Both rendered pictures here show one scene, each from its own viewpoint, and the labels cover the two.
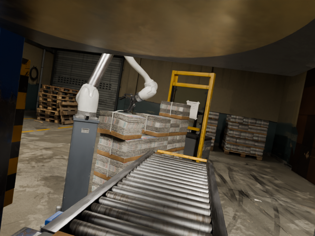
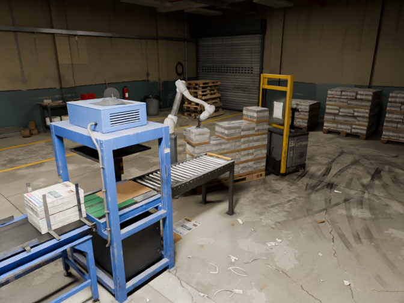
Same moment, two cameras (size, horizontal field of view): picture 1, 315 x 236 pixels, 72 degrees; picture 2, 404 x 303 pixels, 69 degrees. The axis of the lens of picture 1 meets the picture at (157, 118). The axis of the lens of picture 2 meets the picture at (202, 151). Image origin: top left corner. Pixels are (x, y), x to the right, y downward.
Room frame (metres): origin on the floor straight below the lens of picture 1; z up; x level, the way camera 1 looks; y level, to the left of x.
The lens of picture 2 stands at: (-1.67, -2.03, 2.13)
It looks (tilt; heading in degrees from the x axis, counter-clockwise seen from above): 18 degrees down; 30
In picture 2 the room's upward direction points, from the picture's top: straight up
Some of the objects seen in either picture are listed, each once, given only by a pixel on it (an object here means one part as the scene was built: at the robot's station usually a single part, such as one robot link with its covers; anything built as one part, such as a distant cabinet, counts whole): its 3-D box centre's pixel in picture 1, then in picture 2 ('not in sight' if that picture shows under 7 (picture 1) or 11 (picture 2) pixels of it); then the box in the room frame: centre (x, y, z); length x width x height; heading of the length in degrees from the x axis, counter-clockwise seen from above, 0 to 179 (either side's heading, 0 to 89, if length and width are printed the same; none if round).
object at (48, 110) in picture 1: (58, 104); (201, 97); (8.38, 3.84, 0.65); 1.33 x 0.94 x 1.30; 173
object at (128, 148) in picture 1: (139, 166); (220, 161); (2.67, 0.12, 0.42); 1.17 x 0.39 x 0.83; 150
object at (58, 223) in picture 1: (125, 180); (172, 169); (1.26, 0.13, 0.74); 1.34 x 0.05 x 0.12; 169
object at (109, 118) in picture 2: not in sight; (106, 113); (0.21, 0.08, 1.65); 0.60 x 0.45 x 0.20; 79
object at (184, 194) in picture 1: (163, 192); (178, 174); (1.08, -0.09, 0.77); 0.47 x 0.05 x 0.05; 79
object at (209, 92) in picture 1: (203, 127); (285, 126); (3.50, -0.75, 0.97); 0.09 x 0.09 x 1.75; 60
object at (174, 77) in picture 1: (167, 120); (261, 119); (3.83, -0.18, 0.97); 0.09 x 0.09 x 1.75; 60
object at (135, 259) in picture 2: not in sight; (118, 232); (0.21, 0.08, 0.38); 0.94 x 0.69 x 0.63; 79
